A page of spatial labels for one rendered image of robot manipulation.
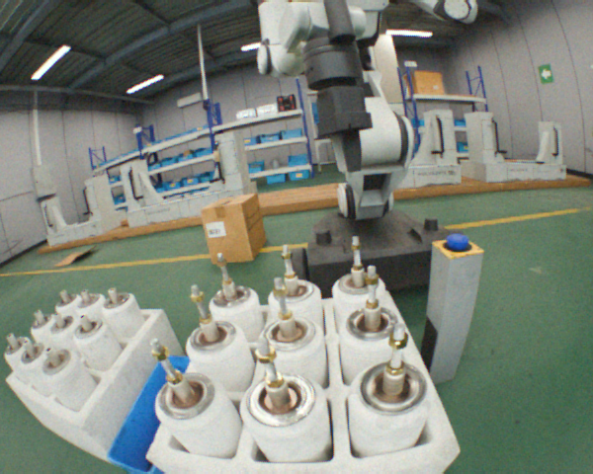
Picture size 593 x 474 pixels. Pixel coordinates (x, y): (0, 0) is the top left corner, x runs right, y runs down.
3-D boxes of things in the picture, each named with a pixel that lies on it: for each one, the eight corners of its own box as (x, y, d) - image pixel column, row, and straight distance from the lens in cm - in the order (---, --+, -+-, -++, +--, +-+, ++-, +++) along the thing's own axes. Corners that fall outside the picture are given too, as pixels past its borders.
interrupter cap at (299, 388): (330, 400, 29) (330, 396, 28) (272, 440, 27) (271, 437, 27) (288, 366, 33) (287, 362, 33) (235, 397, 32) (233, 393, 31)
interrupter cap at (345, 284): (358, 272, 52) (358, 268, 52) (387, 282, 47) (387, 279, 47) (329, 286, 48) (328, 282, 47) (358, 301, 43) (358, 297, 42)
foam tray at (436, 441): (237, 360, 73) (217, 307, 62) (384, 348, 70) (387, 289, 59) (199, 496, 56) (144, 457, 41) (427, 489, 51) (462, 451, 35)
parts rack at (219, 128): (117, 212, 786) (103, 146, 798) (314, 174, 550) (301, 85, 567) (102, 219, 743) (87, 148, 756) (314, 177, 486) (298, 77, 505)
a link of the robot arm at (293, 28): (297, 26, 40) (278, 59, 52) (354, 29, 44) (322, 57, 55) (291, -7, 44) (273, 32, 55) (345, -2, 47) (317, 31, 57)
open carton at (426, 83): (405, 99, 588) (401, 77, 598) (434, 99, 620) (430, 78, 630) (416, 94, 537) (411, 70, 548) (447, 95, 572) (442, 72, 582)
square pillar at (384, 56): (385, 162, 717) (362, 27, 797) (405, 160, 734) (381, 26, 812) (391, 163, 662) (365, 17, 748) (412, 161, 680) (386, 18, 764)
